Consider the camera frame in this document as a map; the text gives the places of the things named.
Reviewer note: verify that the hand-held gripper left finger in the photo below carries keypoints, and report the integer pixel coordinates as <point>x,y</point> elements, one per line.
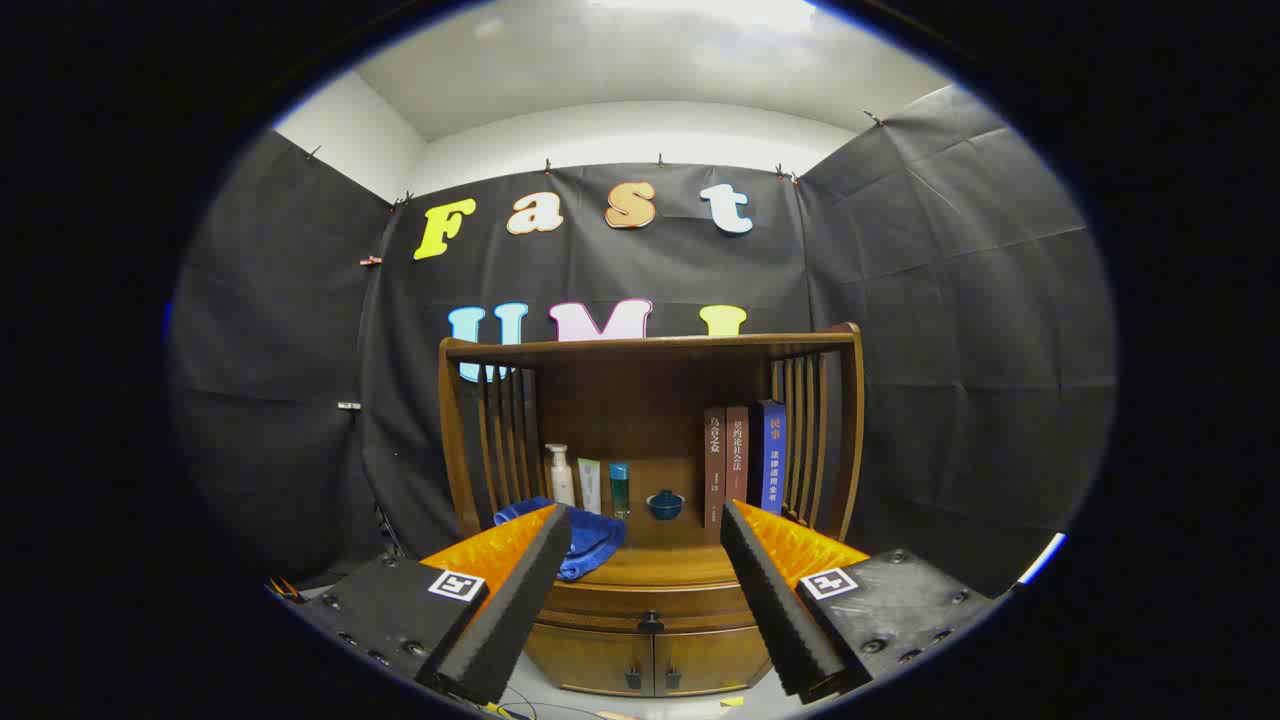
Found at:
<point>505,620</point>

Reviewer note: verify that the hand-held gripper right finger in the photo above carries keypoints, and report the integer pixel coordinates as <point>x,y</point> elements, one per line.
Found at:
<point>775,610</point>

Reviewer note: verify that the brown wooden drawer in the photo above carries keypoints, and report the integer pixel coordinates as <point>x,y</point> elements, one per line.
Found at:
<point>600,605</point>

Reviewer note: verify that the wooden cabinet door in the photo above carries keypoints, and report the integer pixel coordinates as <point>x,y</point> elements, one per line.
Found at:
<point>585,660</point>
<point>715,660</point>

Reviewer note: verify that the wooden countertop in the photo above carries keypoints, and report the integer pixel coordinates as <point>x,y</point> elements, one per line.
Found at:
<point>680,560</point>

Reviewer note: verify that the brown wooden cabinet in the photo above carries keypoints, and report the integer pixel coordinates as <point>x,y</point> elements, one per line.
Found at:
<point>640,400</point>

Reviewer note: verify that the folded blue towel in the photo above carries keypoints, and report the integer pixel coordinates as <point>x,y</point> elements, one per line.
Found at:
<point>595,535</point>

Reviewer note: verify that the white pump bottle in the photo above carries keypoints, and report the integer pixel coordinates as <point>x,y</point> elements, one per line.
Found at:
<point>562,485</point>

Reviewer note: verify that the blue lidded teacup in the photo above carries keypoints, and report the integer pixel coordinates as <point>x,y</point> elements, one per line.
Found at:
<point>665,506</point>

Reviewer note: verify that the blue book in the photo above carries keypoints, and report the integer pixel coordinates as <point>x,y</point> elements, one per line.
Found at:
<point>773,455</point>

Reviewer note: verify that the pale green tube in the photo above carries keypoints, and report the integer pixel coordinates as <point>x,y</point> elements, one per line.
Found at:
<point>590,488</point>

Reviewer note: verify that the dark brown book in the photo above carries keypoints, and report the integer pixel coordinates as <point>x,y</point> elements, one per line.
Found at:
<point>714,465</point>

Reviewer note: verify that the reddish brown book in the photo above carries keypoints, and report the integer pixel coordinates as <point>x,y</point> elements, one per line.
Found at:
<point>737,455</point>

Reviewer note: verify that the teal bottle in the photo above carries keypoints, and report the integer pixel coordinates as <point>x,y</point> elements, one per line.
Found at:
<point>620,492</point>

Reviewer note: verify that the black backdrop cloth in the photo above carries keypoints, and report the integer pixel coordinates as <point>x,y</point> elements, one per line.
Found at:
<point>900,300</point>

